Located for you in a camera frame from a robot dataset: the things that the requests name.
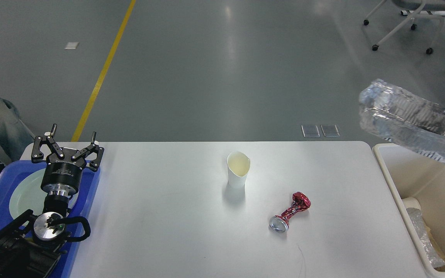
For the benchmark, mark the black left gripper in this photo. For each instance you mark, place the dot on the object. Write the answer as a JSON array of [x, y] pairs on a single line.
[[61, 175]]

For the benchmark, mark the aluminium foil tray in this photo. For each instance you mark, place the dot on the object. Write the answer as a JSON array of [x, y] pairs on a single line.
[[403, 118]]

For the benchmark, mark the mint green plate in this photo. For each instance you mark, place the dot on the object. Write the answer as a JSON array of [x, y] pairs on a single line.
[[28, 195]]

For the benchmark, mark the aluminium foil sheet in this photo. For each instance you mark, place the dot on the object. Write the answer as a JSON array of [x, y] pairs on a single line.
[[421, 230]]

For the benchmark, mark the white paper cup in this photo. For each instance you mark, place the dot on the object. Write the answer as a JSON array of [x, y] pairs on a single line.
[[238, 165]]

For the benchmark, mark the crushed red can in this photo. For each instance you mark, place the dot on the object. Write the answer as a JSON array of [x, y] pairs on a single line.
[[300, 203]]

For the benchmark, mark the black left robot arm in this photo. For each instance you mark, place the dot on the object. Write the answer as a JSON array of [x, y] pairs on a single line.
[[32, 244]]

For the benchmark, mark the white plastic bin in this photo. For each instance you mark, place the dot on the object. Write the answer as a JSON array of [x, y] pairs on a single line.
[[412, 175]]

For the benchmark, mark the white cup in bin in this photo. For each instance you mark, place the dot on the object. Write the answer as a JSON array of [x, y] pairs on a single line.
[[411, 202]]

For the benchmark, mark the white office chair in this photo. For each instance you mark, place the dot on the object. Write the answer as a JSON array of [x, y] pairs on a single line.
[[417, 6]]

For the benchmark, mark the white table foot bar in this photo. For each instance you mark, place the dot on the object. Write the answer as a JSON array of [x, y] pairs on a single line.
[[439, 13]]

